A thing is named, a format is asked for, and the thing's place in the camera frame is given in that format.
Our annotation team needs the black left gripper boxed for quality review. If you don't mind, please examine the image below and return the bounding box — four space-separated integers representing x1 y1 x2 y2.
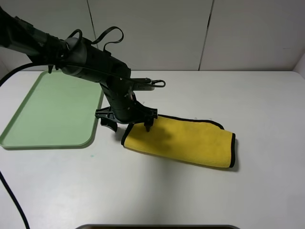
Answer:
95 82 158 132

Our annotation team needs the yellow towel with black trim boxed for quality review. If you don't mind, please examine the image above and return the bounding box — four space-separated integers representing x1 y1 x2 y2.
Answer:
121 114 235 168

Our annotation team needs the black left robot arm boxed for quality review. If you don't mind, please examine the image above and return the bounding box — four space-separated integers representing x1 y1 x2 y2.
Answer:
0 10 166 131

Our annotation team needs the green plastic tray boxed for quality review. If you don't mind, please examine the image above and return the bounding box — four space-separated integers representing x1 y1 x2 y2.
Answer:
0 71 103 150

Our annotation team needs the dark rimmed object at bottom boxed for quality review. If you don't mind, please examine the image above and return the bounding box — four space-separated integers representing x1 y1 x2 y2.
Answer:
77 224 238 229

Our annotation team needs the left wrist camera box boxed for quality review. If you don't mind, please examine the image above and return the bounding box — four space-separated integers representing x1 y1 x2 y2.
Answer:
132 83 154 91

